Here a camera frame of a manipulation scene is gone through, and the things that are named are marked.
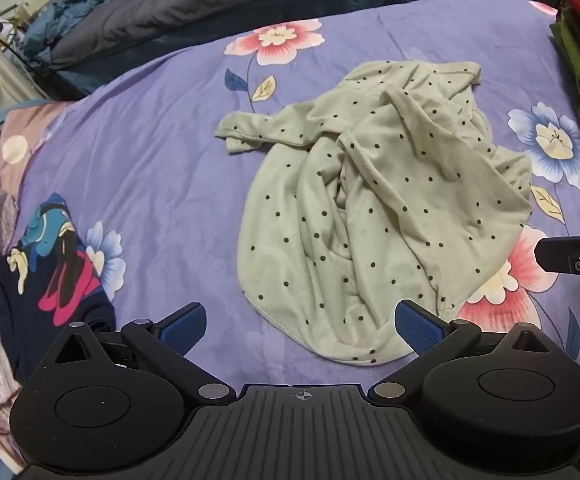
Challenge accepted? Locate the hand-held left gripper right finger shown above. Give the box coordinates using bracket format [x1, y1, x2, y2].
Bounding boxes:
[368, 299, 569, 404]

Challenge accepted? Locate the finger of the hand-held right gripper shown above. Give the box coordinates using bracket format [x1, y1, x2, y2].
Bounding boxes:
[534, 234, 580, 322]

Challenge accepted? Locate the dark grey duvet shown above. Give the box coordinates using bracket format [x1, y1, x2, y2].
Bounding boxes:
[48, 0, 442, 69]

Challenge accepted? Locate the cream polka dot shirt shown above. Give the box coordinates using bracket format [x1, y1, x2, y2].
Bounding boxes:
[214, 59, 534, 367]

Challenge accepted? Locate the navy cartoon print shirt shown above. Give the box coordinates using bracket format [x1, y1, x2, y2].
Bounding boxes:
[0, 192, 116, 382]

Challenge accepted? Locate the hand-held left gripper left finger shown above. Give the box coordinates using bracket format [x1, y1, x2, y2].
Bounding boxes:
[44, 301, 237, 404]

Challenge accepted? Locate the purple floral bed sheet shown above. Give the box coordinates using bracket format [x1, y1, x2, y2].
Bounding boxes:
[0, 0, 580, 480]

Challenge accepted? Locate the pink cloth with cream circle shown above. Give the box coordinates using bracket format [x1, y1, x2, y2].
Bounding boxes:
[0, 102, 76, 196]

